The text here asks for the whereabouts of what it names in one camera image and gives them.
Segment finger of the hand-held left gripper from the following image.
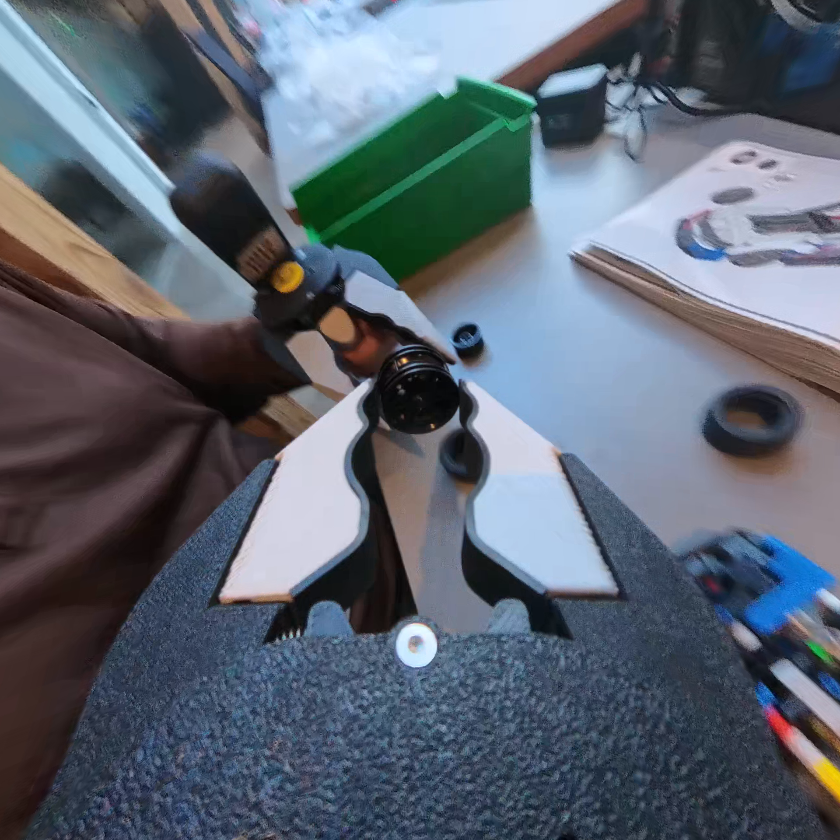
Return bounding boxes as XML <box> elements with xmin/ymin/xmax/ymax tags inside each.
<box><xmin>343</xmin><ymin>269</ymin><xmax>458</xmax><ymax>366</ymax></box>
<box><xmin>318</xmin><ymin>307</ymin><xmax>361</xmax><ymax>347</ymax></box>

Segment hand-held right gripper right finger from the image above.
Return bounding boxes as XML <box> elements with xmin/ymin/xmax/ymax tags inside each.
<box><xmin>457</xmin><ymin>379</ymin><xmax>621</xmax><ymax>601</ymax></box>

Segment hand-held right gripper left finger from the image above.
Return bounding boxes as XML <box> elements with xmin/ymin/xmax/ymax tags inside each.
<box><xmin>218</xmin><ymin>379</ymin><xmax>385</xmax><ymax>605</ymax></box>

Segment black rubber tyre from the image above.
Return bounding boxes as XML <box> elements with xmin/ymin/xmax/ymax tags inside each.
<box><xmin>702</xmin><ymin>385</ymin><xmax>805</xmax><ymax>458</ymax></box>
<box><xmin>438</xmin><ymin>427</ymin><xmax>488</xmax><ymax>484</ymax></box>

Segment toy brick car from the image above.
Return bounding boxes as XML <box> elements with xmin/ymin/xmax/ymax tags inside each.
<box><xmin>676</xmin><ymin>530</ymin><xmax>840</xmax><ymax>821</ymax></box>

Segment person's left forearm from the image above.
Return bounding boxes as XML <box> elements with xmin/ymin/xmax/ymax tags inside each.
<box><xmin>118</xmin><ymin>314</ymin><xmax>312</xmax><ymax>424</ymax></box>

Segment grey desk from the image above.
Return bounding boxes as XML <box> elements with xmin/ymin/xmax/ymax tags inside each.
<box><xmin>262</xmin><ymin>85</ymin><xmax>840</xmax><ymax>634</ymax></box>

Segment green box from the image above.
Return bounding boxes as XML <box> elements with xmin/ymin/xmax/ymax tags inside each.
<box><xmin>290</xmin><ymin>77</ymin><xmax>537</xmax><ymax>283</ymax></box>

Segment white framed glass panel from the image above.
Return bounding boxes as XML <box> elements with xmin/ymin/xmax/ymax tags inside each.
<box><xmin>0</xmin><ymin>0</ymin><xmax>263</xmax><ymax>316</ymax></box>

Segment clear plastic bags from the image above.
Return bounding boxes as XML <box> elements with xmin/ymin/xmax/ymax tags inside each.
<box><xmin>259</xmin><ymin>0</ymin><xmax>460</xmax><ymax>158</ymax></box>

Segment person's brown top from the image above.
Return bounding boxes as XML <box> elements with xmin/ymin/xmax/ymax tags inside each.
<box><xmin>0</xmin><ymin>259</ymin><xmax>290</xmax><ymax>840</ymax></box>

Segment instruction booklet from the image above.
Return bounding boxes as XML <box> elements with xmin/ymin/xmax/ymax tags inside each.
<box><xmin>570</xmin><ymin>141</ymin><xmax>840</xmax><ymax>395</ymax></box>

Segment black power adapter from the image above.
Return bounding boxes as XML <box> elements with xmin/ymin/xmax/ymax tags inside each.
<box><xmin>536</xmin><ymin>63</ymin><xmax>609</xmax><ymax>148</ymax></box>

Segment white table with wooden edge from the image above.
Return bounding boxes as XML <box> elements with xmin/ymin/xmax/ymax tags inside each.
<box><xmin>387</xmin><ymin>0</ymin><xmax>651</xmax><ymax>89</ymax></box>

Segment dark bag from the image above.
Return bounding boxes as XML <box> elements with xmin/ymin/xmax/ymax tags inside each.
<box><xmin>656</xmin><ymin>0</ymin><xmax>840</xmax><ymax>132</ymax></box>

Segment black cable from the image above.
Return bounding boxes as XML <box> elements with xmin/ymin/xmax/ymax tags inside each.
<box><xmin>607</xmin><ymin>56</ymin><xmax>723</xmax><ymax>161</ymax></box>

